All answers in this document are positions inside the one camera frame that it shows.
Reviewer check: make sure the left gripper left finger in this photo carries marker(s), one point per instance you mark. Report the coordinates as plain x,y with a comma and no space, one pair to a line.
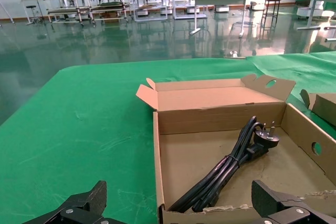
86,208

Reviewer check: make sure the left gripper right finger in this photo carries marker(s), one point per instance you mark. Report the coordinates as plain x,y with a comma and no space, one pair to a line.
278,208

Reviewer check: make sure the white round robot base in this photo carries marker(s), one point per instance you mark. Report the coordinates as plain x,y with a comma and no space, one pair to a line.
312,12

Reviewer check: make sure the empty-type brown cardboard box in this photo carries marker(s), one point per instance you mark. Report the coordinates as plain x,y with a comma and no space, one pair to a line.
275,166

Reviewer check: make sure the cardboard box under rack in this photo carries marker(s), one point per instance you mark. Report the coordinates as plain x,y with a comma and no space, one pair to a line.
109,15

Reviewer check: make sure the green table cloth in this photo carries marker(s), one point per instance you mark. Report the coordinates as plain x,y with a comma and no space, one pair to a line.
78,129

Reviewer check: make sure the small white floor object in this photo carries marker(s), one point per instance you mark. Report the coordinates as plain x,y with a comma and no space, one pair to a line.
233,54

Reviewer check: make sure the black stool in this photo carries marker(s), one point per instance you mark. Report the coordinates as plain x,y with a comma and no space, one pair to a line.
30,6

